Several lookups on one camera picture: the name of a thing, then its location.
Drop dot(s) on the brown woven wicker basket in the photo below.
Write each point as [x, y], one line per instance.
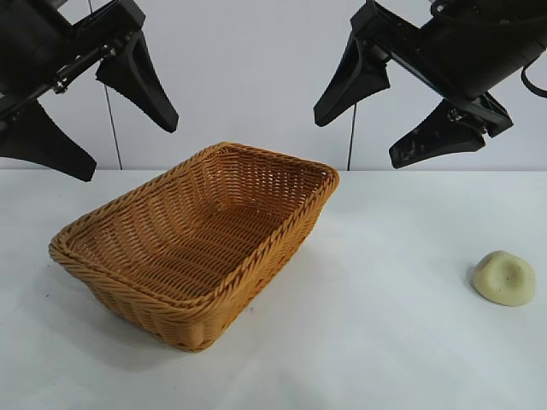
[192, 239]

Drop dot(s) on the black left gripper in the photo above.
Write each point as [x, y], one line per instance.
[38, 38]

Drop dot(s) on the pale yellow egg yolk pastry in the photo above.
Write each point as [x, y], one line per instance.
[504, 279]

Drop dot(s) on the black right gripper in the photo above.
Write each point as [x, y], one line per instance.
[470, 47]

